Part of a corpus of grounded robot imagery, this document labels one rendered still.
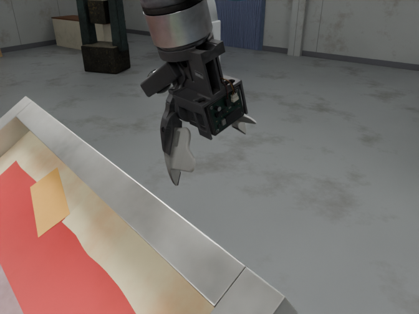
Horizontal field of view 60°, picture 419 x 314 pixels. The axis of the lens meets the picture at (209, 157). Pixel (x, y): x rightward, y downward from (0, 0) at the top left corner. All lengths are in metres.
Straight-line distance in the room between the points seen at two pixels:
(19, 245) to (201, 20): 0.35
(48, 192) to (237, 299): 0.34
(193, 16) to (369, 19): 8.02
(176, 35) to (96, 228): 0.24
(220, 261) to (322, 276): 2.28
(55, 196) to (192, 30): 0.28
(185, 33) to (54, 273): 0.30
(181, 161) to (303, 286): 2.03
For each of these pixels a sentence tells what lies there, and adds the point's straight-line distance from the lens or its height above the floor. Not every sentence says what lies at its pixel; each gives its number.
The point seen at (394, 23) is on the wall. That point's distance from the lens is 8.31.
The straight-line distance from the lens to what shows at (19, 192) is 0.60.
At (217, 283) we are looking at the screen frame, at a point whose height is 1.55.
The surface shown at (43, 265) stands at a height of 1.46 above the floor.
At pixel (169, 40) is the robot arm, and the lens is 0.43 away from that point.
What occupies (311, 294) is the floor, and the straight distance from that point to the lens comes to 2.43.
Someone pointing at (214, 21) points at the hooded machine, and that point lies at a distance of 6.92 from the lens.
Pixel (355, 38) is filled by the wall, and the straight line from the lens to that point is 8.50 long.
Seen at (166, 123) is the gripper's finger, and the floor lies 1.57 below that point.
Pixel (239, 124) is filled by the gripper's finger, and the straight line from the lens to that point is 0.59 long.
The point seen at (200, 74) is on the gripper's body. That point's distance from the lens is 0.44.
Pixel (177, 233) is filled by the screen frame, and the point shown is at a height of 1.55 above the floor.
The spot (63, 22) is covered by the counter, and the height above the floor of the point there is 0.61.
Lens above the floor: 1.76
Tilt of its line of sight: 27 degrees down
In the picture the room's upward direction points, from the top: straight up
